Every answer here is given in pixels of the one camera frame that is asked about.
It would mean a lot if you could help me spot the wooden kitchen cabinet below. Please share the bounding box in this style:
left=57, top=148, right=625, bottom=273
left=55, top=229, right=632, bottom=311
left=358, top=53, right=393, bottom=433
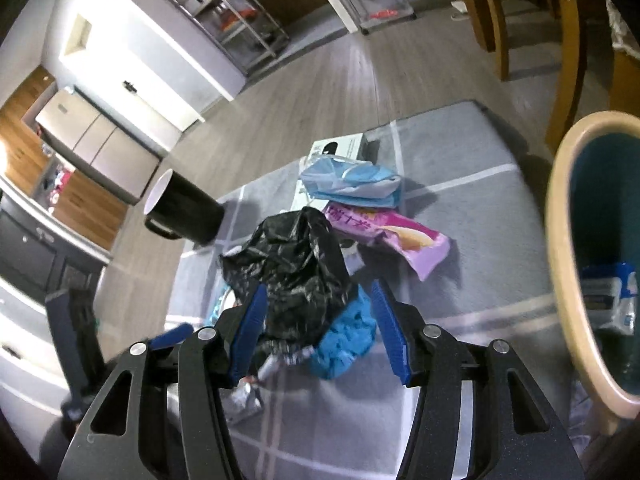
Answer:
left=0, top=66, right=128, bottom=251

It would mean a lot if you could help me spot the black mug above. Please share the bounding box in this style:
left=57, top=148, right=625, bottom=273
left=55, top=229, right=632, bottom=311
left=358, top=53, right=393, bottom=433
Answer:
left=144, top=169, right=226, bottom=247

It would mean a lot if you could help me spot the wooden chair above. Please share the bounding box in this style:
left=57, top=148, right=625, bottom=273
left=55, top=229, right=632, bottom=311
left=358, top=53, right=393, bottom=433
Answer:
left=447, top=0, right=558, bottom=81

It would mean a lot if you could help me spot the white cardboard box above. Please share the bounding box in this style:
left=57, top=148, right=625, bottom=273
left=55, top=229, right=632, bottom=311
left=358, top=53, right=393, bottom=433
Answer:
left=292, top=134, right=381, bottom=211

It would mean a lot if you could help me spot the black plastic bag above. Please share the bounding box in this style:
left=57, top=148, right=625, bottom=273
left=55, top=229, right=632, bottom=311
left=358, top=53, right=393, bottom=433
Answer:
left=220, top=206, right=358, bottom=361

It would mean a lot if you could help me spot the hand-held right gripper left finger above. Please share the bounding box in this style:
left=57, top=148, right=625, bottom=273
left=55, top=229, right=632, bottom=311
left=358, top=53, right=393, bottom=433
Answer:
left=57, top=284, right=268, bottom=480

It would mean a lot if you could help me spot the metal shelf rack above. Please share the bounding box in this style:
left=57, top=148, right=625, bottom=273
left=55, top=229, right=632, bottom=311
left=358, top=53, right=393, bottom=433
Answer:
left=157, top=0, right=291, bottom=78

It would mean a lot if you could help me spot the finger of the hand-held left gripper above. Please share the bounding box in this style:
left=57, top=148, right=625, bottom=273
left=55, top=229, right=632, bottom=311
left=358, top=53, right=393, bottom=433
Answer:
left=147, top=323, right=194, bottom=352

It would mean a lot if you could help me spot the blue face mask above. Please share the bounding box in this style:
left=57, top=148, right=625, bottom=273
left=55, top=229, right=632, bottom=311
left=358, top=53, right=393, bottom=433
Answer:
left=299, top=155, right=403, bottom=208

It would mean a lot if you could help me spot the wooden table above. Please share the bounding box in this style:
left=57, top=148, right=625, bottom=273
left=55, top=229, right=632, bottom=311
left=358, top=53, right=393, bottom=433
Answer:
left=545, top=0, right=640, bottom=158

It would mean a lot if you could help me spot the teal bin with beige rim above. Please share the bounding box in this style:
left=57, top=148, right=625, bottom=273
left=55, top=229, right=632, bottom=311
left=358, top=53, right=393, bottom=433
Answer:
left=545, top=110, right=640, bottom=436

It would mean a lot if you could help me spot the dark kitchen cabinet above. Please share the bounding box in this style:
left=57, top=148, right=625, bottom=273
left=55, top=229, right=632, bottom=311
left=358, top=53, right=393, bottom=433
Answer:
left=0, top=187, right=112, bottom=306

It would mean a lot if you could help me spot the blue white packet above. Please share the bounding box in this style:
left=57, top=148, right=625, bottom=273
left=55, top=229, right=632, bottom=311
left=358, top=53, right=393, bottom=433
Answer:
left=580, top=261, right=638, bottom=336

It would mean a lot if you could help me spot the silver fridge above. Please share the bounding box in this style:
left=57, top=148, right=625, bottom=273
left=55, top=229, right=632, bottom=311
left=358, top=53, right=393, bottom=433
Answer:
left=35, top=87, right=163, bottom=206

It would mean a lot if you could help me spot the silver foil wrapper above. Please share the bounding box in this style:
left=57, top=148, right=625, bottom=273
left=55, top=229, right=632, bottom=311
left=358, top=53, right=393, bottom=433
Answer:
left=223, top=347, right=312, bottom=423

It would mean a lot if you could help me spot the crumpled blue cloth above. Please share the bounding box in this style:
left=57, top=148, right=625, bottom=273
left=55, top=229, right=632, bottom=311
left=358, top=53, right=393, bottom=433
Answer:
left=308, top=285, right=378, bottom=380

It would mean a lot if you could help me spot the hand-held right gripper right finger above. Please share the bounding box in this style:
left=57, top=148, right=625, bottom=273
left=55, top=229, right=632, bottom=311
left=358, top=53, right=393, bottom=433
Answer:
left=371, top=279, right=586, bottom=480

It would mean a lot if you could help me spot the grey rug with white lines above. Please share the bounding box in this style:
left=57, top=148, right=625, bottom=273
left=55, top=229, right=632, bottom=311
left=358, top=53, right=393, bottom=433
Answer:
left=165, top=100, right=601, bottom=480

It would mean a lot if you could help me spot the pink snack wrapper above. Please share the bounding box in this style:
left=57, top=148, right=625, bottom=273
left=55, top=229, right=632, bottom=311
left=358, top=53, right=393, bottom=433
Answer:
left=322, top=201, right=452, bottom=282

